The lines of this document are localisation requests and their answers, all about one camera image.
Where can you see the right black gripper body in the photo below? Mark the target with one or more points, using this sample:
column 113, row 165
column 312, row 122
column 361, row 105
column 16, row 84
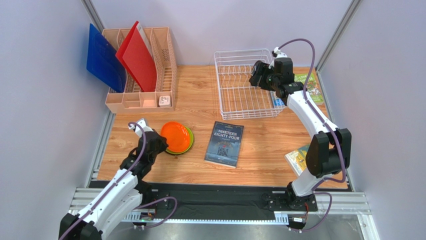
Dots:
column 256, row 74

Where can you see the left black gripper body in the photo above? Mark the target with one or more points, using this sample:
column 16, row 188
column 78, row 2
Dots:
column 161, row 146

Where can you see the orange plate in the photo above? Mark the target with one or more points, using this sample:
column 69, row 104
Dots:
column 177, row 136

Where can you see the green plate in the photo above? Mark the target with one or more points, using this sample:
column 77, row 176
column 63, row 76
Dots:
column 191, row 142

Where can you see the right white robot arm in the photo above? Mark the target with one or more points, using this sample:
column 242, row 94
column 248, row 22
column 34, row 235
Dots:
column 330, row 146

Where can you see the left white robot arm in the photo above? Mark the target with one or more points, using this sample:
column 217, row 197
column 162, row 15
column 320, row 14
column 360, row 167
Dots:
column 124, row 193

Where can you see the green treehouse book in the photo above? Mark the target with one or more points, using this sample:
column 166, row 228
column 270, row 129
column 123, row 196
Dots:
column 313, row 87

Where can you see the white power adapter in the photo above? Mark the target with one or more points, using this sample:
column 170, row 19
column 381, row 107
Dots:
column 165, row 101

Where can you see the Nineteen Eighty-Four book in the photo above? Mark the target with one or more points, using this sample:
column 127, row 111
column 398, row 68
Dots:
column 224, row 144

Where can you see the yellow illustrated book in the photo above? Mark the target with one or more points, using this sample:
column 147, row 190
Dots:
column 297, row 159

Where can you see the black base mat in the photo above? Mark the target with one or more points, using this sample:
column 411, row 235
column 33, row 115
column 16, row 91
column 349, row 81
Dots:
column 226, row 202

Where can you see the red plastic folder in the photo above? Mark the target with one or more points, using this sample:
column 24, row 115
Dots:
column 136, row 57

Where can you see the blue plastic folder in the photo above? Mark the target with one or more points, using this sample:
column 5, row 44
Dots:
column 103, row 63

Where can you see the pink plastic file organizer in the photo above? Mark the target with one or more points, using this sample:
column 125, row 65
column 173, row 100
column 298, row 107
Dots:
column 133, row 100

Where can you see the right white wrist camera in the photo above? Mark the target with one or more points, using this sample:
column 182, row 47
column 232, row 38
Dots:
column 277, row 54

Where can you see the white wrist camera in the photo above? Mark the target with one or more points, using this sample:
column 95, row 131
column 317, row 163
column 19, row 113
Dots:
column 140, row 127
column 277, row 54

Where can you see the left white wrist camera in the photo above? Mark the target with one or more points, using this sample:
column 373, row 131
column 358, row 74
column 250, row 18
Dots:
column 140, row 127

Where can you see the white wire dish rack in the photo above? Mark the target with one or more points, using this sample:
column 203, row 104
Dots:
column 237, row 98

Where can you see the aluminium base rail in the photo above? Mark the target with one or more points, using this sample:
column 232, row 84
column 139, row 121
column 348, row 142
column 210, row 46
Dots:
column 330, row 202

